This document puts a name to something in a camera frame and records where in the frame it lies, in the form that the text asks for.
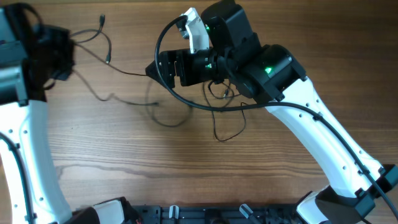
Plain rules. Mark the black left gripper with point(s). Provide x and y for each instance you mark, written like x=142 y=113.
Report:
x=62 y=52

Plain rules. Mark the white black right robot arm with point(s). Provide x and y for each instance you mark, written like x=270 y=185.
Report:
x=225 y=50

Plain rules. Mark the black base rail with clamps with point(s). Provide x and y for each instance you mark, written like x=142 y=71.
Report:
x=278 y=214

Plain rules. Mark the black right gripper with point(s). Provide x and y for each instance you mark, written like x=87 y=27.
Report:
x=171 y=69

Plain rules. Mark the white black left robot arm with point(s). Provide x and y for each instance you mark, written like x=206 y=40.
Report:
x=30 y=57

